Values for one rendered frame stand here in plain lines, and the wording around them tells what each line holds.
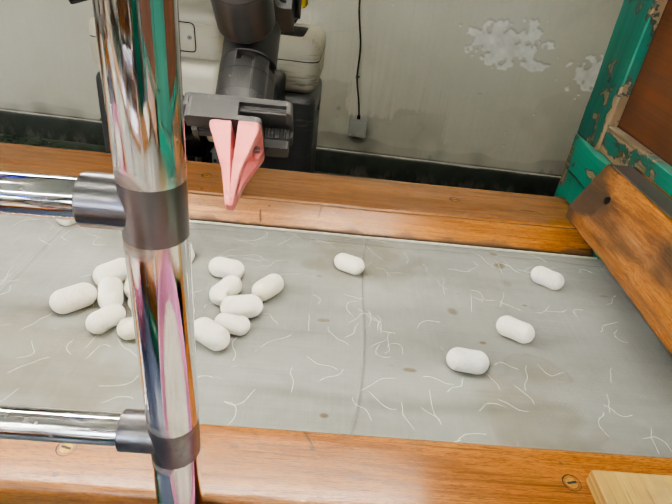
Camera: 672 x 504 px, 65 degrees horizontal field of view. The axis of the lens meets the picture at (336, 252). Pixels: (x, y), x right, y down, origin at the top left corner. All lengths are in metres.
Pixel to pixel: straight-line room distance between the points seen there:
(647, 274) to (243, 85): 0.40
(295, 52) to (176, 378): 1.11
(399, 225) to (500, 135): 2.02
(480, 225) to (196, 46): 0.64
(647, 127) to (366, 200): 0.32
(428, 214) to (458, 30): 1.87
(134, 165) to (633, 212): 0.48
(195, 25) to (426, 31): 1.54
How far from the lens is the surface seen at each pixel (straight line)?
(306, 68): 1.30
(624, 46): 0.74
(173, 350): 0.22
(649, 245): 0.54
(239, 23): 0.53
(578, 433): 0.46
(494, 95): 2.56
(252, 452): 0.36
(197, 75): 1.04
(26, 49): 2.90
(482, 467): 0.38
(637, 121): 0.71
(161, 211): 0.18
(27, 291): 0.55
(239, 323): 0.45
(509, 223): 0.67
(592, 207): 0.62
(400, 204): 0.65
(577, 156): 0.79
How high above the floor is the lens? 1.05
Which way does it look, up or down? 32 degrees down
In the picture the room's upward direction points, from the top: 7 degrees clockwise
